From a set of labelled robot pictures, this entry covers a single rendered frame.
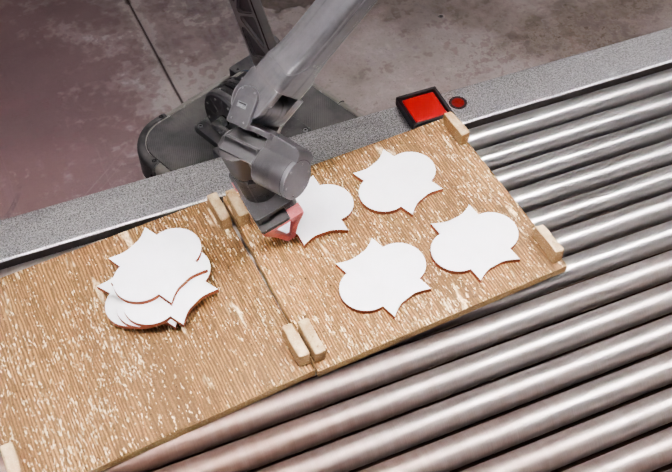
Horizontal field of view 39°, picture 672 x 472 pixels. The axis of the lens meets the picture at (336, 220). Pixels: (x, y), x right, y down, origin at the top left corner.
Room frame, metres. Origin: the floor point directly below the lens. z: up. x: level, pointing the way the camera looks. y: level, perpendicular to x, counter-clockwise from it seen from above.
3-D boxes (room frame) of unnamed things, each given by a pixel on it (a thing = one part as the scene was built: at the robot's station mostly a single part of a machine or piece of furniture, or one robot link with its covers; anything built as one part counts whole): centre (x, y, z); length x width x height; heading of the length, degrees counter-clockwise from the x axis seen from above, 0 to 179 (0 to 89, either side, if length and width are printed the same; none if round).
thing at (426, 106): (1.18, -0.15, 0.92); 0.06 x 0.06 x 0.01; 23
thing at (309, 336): (0.69, 0.03, 0.95); 0.06 x 0.02 x 0.03; 26
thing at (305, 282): (0.90, -0.08, 0.93); 0.41 x 0.35 x 0.02; 116
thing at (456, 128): (1.11, -0.20, 0.95); 0.06 x 0.02 x 0.03; 26
